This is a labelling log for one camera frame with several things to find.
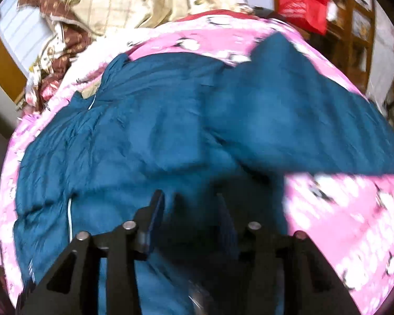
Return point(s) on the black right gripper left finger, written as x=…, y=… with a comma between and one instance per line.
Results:
x=71, y=285

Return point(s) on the wooden shelf unit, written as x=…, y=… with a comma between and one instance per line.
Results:
x=351, y=31

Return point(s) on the white pillow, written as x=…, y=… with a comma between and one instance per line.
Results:
x=102, y=51

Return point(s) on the red plastic bag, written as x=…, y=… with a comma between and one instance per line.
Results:
x=309, y=15

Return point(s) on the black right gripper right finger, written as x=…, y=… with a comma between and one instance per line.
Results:
x=269, y=270

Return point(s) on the pink penguin bed cover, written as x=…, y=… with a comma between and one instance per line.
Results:
x=350, y=218

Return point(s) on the brown floral bedding pile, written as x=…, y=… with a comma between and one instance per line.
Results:
x=70, y=36

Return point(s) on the teal puffer jacket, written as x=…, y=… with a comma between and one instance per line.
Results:
x=193, y=127

